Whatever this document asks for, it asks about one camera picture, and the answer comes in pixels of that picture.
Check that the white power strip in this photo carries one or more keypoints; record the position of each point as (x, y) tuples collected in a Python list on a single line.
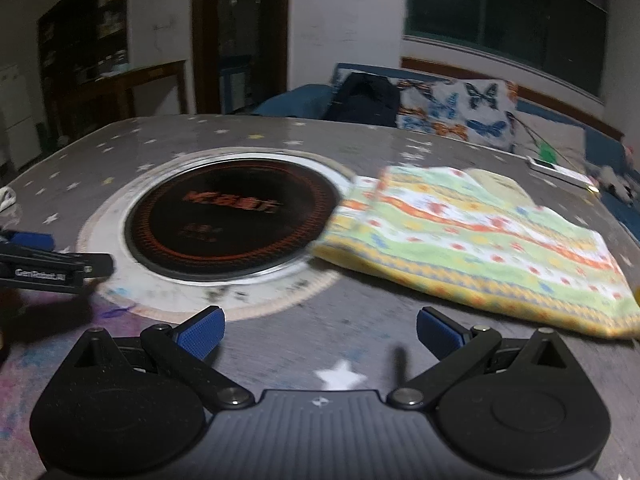
[(557, 171)]

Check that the blue sofa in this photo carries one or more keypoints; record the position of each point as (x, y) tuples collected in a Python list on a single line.
[(300, 97)]

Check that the round black induction cooker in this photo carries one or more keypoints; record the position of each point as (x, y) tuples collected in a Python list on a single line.
[(232, 217)]

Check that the dark bag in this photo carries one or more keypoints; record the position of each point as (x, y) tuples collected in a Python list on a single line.
[(361, 97)]

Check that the small green object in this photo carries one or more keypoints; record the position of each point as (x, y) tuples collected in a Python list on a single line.
[(548, 152)]

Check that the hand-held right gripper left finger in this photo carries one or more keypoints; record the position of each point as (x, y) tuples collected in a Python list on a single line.
[(200, 334)]

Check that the butterfly print pillow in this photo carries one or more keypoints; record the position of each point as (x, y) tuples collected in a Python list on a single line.
[(457, 110)]

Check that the dark window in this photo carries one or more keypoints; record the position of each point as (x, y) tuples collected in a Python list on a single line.
[(505, 20)]

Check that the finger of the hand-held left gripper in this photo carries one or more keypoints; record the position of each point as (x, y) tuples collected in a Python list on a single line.
[(60, 267), (30, 240)]

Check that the white refrigerator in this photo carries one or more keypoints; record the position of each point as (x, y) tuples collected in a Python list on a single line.
[(15, 115)]

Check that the dark bookshelf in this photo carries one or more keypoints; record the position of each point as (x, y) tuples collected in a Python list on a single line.
[(82, 45)]

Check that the dark wooden door frame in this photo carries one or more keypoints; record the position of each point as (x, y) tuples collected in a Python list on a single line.
[(240, 35)]

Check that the colourful striped cloth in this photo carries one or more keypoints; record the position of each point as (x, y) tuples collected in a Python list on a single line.
[(465, 245)]

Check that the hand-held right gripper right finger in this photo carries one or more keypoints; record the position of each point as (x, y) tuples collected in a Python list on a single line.
[(441, 334)]

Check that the plush toy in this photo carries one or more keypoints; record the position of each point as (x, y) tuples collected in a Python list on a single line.
[(616, 184)]

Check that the wooden desk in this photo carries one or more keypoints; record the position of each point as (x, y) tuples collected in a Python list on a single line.
[(145, 87)]

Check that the small white object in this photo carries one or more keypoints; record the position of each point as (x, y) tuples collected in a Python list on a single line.
[(5, 198)]

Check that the grey star-print tablecloth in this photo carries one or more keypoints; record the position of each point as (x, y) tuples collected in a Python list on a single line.
[(350, 325)]

